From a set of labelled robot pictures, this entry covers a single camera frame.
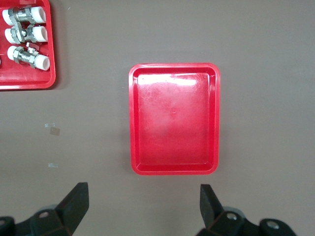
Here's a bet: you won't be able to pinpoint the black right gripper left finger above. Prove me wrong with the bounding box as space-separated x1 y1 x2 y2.
0 182 89 236

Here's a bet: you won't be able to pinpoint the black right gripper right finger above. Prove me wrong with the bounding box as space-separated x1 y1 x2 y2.
196 184 299 236

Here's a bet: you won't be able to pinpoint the red plastic tray with valves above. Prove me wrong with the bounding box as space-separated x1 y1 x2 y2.
0 0 56 90

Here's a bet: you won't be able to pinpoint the tilted metal valve white caps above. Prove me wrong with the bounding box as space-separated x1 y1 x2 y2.
6 42 51 71

